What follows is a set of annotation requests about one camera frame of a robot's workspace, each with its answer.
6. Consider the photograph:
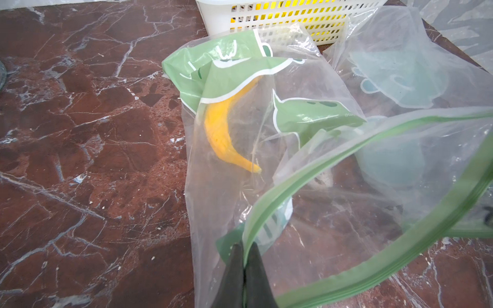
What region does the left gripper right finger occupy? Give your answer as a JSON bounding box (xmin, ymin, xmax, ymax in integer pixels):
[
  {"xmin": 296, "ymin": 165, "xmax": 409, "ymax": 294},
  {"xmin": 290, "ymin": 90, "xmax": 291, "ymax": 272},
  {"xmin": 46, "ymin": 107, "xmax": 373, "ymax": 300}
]
[{"xmin": 244, "ymin": 243, "xmax": 278, "ymax": 308}]

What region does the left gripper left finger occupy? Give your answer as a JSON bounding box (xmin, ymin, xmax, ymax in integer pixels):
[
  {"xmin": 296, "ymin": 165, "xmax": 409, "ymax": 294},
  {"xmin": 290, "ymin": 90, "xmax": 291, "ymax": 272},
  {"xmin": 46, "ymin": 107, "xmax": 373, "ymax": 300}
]
[{"xmin": 211, "ymin": 243, "xmax": 245, "ymax": 308}]

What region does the white plastic basket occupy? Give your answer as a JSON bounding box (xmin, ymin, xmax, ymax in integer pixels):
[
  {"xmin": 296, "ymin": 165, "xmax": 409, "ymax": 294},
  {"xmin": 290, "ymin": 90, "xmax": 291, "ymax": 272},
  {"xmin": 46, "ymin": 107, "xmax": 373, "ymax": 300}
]
[{"xmin": 196, "ymin": 0, "xmax": 386, "ymax": 45}]

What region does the zip-top bag with bananas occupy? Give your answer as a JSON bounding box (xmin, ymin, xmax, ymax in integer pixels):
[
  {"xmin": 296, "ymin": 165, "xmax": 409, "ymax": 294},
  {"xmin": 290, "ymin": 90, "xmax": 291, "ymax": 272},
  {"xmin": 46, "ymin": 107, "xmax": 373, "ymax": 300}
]
[{"xmin": 162, "ymin": 24, "xmax": 478, "ymax": 307}]

